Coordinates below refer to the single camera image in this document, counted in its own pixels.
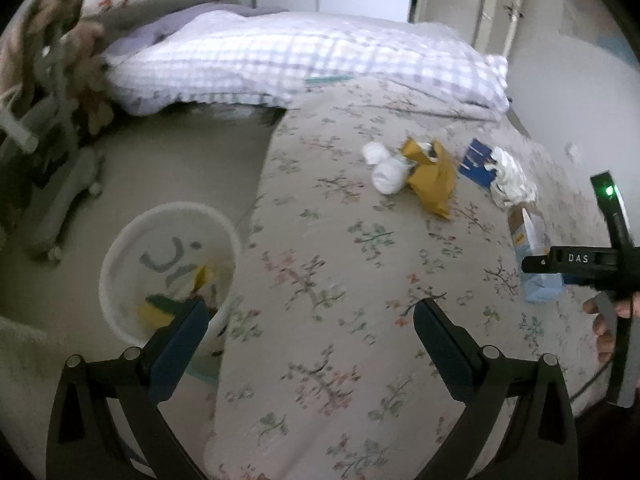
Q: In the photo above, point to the light blue carton box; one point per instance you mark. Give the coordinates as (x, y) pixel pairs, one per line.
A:
(530, 230)

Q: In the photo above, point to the white round bin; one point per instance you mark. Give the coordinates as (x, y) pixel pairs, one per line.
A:
(150, 230)

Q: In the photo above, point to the white door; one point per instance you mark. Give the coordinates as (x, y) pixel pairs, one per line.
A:
(460, 5)

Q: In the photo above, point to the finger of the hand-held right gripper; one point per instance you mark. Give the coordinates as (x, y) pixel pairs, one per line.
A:
(542, 262)

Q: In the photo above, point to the grey headboard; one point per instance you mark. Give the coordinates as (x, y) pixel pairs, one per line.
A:
(165, 2)

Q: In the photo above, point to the lavender bed sheet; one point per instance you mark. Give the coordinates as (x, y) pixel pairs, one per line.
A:
(145, 35)

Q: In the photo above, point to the plaid quilt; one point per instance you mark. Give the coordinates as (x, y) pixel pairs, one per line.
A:
(300, 55)

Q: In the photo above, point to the yellow green sponge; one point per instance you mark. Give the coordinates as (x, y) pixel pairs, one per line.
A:
(155, 312)

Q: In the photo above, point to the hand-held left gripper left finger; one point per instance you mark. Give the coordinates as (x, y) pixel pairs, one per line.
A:
(180, 355)

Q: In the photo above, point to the floral blanket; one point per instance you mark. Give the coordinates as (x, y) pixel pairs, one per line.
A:
(350, 260)

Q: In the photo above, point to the teal flat strip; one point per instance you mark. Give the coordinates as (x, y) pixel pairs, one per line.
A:
(327, 80)

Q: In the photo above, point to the red stuffed toy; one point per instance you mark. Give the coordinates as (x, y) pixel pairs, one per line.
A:
(107, 2)

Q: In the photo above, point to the mustard yellow wrapper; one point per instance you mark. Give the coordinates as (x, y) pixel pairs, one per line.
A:
(435, 185)

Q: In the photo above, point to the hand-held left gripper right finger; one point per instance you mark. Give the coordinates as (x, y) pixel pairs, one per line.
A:
(445, 355)

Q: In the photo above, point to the blue patterned cloth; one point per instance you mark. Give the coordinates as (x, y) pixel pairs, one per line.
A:
(475, 165)

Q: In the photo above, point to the person's right hand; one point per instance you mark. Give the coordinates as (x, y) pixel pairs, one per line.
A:
(602, 345)

